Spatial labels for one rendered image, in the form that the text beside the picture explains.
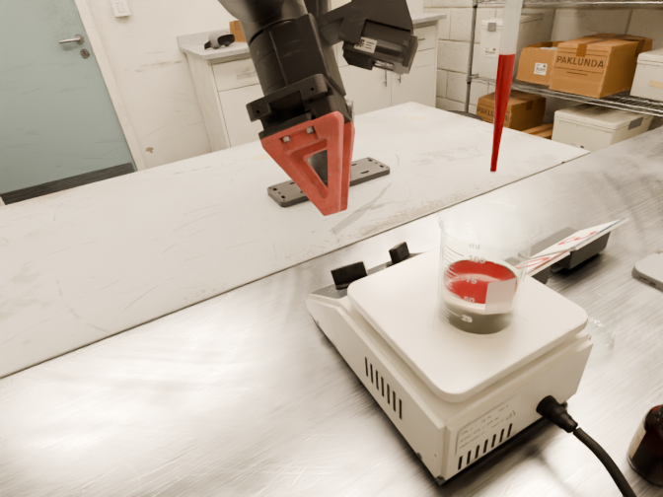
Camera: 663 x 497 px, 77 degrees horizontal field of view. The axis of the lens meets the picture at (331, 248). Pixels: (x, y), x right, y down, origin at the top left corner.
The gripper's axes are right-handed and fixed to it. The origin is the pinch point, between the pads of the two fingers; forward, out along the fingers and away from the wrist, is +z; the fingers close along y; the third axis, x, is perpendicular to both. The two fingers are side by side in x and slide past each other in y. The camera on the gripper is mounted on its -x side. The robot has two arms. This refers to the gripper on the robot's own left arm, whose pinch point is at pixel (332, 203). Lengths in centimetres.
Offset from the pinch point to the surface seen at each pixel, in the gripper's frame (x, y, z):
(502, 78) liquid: -12.6, -14.6, -2.5
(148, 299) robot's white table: 24.5, 4.0, 3.5
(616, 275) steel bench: -23.4, 11.3, 15.6
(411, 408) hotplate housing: -3.3, -11.1, 13.9
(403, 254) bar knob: -4.1, 3.5, 6.5
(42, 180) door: 219, 187, -79
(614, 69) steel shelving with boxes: -107, 198, -25
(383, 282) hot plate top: -3.0, -5.2, 6.9
